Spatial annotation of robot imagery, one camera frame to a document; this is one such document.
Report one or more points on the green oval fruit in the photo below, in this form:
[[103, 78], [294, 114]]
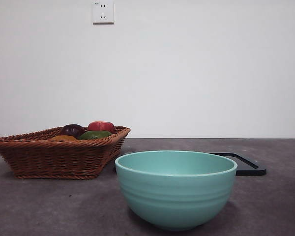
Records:
[[94, 135]]

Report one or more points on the red round fruit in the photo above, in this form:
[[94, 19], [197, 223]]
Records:
[[100, 126]]

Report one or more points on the white wall socket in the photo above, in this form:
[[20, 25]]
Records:
[[103, 12]]

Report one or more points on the dark purple round fruit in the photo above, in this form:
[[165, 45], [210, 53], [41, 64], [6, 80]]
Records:
[[72, 129]]

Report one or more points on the brown wicker basket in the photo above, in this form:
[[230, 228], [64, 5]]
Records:
[[56, 157]]

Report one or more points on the teal ribbed bowl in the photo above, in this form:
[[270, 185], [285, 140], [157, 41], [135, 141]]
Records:
[[175, 196]]

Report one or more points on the yellow oval fruit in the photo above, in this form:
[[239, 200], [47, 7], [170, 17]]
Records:
[[63, 138]]

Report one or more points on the dark rectangular tray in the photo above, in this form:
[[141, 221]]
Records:
[[255, 171]]

